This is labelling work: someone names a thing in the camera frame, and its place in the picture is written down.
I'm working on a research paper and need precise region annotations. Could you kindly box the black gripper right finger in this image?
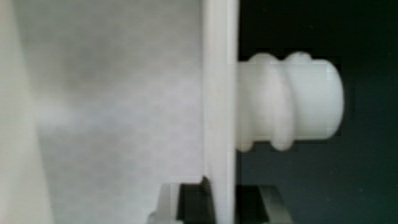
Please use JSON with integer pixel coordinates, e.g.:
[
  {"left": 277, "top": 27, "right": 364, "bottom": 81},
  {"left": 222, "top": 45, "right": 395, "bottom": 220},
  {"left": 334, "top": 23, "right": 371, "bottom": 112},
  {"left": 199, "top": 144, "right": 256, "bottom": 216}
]
[{"left": 236, "top": 185, "right": 268, "bottom": 224}]

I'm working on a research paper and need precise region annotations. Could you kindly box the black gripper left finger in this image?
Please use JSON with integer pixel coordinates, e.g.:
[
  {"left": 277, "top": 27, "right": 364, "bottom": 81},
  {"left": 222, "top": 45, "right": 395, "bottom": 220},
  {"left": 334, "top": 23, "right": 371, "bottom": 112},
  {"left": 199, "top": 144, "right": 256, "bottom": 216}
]
[{"left": 176, "top": 178, "right": 215, "bottom": 224}]

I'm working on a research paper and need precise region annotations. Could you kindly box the white cabinet body box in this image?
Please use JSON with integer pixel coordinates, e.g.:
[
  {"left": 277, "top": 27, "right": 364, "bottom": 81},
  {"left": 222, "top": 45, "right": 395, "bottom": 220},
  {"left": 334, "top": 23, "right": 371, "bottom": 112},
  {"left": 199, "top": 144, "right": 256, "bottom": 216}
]
[{"left": 0, "top": 0, "right": 345, "bottom": 224}]

